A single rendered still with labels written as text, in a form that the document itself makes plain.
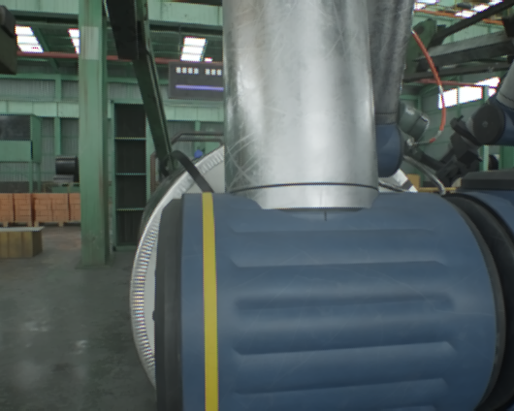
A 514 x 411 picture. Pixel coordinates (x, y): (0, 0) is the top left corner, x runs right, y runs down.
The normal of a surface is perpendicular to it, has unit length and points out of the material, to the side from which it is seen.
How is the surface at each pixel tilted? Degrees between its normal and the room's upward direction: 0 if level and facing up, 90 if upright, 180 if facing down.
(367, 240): 45
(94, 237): 90
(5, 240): 90
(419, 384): 80
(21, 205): 90
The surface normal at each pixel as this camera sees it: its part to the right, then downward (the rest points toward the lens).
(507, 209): 0.07, -0.83
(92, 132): 0.25, 0.06
